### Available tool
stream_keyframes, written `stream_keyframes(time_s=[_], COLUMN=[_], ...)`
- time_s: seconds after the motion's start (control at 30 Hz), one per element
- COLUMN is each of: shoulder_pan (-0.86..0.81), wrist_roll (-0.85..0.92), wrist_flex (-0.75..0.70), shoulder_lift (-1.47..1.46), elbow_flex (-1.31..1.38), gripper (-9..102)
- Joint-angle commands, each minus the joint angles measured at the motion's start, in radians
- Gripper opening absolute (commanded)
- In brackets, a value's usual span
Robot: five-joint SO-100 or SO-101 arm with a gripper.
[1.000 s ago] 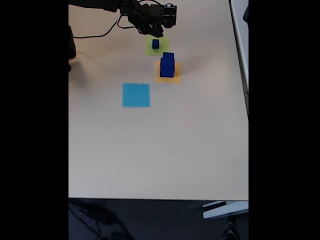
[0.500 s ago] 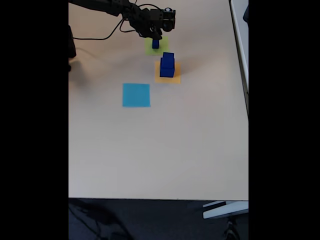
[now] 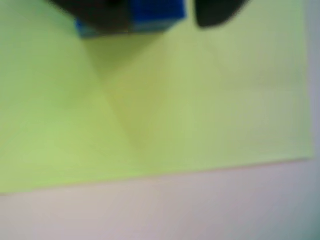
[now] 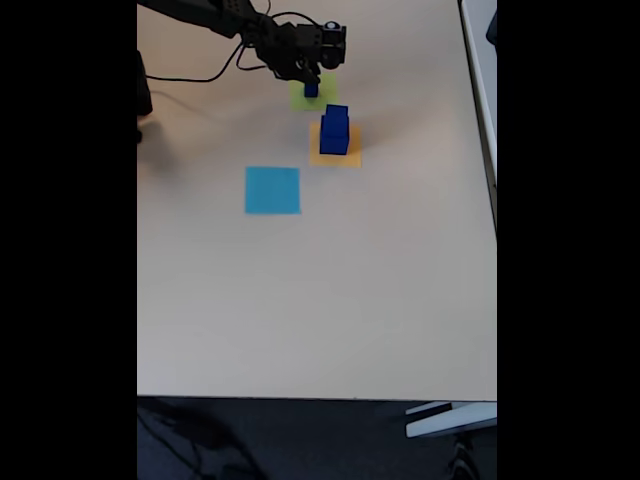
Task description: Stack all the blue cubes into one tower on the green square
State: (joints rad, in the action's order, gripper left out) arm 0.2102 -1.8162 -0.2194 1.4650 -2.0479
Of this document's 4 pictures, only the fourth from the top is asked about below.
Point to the green paper square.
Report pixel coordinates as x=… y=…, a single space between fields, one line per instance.
x=327 y=97

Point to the white adjacent table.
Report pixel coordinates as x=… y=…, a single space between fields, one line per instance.
x=482 y=60

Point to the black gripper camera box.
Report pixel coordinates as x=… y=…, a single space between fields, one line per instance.
x=334 y=45

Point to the small blue cube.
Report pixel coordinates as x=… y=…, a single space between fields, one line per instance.
x=311 y=91

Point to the dark object on adjacent table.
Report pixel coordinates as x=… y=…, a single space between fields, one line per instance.
x=493 y=30

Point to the large blue cube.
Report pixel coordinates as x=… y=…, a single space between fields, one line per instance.
x=337 y=122

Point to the orange paper square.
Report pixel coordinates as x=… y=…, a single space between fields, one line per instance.
x=330 y=161

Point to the blue paper square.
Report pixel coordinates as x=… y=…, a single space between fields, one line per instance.
x=272 y=192

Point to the largest blue cube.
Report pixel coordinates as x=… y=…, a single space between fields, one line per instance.
x=334 y=145

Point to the white table foot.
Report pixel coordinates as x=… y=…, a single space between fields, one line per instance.
x=450 y=420

